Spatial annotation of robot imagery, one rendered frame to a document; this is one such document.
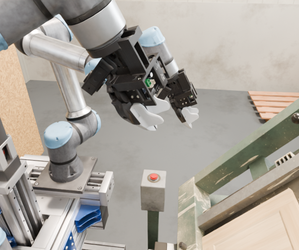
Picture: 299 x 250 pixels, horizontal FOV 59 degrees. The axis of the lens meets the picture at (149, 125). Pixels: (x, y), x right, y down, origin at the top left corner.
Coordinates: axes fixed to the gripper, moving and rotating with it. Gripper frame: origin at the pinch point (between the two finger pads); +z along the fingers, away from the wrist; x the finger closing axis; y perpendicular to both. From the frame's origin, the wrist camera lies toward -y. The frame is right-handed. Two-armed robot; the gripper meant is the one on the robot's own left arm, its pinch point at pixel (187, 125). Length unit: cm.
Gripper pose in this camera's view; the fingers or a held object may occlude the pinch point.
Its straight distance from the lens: 94.7
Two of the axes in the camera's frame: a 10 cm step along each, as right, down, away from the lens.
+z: 4.6, 7.7, 4.3
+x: 1.5, -5.4, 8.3
